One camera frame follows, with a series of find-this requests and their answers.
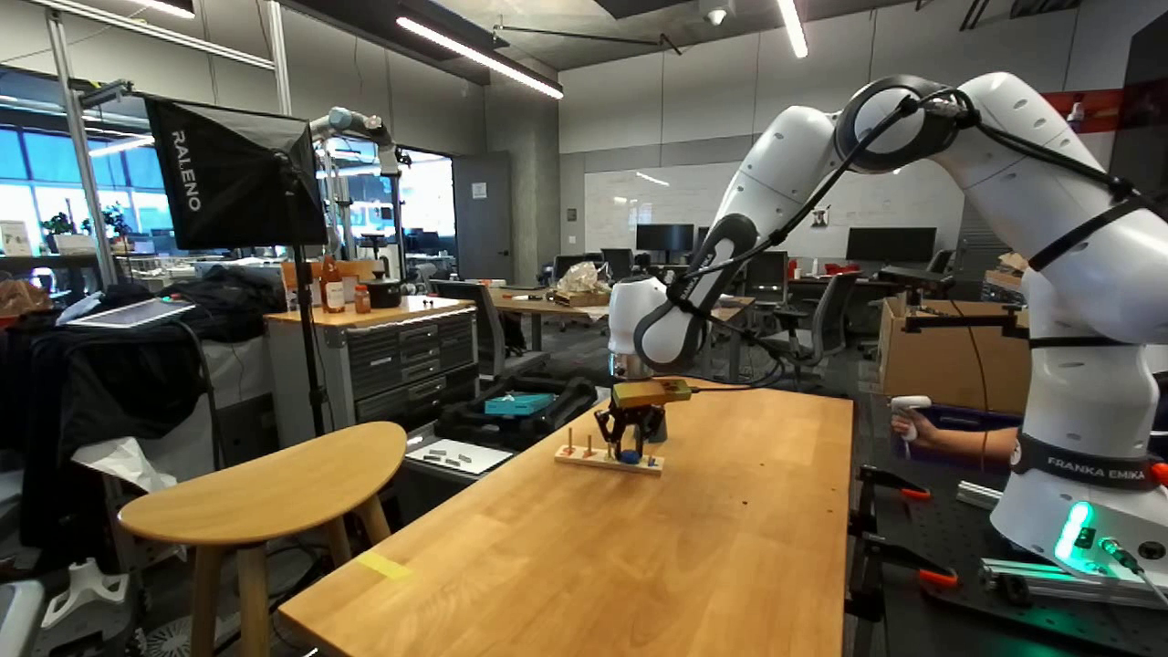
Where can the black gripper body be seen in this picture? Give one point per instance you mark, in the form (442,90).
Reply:
(636,419)

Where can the small blue object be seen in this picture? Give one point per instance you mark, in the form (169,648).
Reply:
(626,453)

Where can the white handheld controller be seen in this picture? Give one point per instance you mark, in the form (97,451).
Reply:
(911,402)

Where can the person forearm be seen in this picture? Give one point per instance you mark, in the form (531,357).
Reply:
(973,438)

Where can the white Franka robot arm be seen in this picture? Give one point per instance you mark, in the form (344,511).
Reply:
(1097,267)

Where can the wooden peg holder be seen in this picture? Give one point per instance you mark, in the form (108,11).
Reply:
(584,453)

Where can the person hand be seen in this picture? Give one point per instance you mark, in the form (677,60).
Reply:
(912,428)

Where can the black bag with teal item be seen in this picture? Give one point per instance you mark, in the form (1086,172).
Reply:
(515,406)

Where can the long wooden office table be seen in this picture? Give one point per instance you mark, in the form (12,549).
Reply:
(548,309)

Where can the beige crumpled bag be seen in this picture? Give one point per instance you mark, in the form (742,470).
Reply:
(582,281)

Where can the grey office chair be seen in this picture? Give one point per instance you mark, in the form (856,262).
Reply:
(475,318)

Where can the grey drawer cabinet wooden top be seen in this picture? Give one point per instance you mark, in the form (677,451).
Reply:
(376,357)

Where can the yellow tape strip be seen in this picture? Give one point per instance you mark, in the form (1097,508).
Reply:
(386,568)

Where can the grey door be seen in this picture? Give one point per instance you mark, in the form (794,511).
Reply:
(484,215)

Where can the black round container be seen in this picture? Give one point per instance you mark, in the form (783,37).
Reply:
(385,292)

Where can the wide black computer monitor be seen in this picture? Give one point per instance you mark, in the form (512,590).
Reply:
(891,243)

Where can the black light stand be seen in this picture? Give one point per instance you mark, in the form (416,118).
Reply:
(310,339)

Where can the orange bottles cluster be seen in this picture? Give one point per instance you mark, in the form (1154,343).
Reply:
(332,285)

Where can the brown cardboard box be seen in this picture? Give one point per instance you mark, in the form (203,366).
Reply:
(951,357)

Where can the wooden half-round stool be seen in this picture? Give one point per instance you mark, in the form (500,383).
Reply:
(260,485)

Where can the long ceiling light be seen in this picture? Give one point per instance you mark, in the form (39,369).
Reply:
(475,56)

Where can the black softbox light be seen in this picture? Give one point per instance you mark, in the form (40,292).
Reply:
(232,167)

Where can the black draped cloth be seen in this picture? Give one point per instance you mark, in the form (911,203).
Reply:
(102,389)

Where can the white floor stand foot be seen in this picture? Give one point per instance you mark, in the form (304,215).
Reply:
(84,595)

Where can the yellowish wrist camera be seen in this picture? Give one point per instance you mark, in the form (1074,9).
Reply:
(647,393)

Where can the aluminium rail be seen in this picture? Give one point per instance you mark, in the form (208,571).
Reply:
(1061,582)

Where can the red wall banner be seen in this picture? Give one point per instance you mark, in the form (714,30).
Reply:
(1088,109)

